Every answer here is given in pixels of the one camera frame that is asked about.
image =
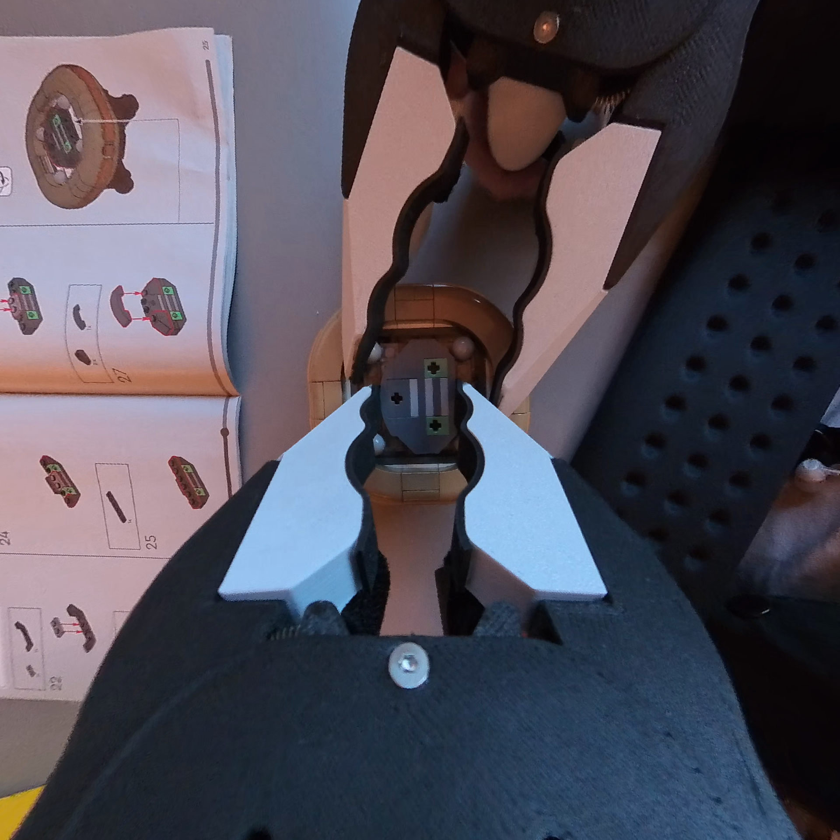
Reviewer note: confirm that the person in dark jacket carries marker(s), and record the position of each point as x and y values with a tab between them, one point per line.
787	544

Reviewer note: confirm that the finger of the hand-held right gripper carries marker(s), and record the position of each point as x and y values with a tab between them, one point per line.
387	164
590	216

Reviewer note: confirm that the open instruction booklet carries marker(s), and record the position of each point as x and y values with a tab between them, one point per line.
151	420

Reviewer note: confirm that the yellow parts bin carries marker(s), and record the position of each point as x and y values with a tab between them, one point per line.
16	820

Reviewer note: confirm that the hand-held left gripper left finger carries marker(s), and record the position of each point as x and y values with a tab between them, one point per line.
295	525

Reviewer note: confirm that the black perforated chair part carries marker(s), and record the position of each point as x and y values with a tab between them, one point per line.
722	367

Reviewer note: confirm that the tan brick-built pot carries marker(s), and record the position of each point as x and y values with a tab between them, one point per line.
420	302

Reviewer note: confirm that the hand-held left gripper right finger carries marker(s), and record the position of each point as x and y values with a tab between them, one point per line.
531	525

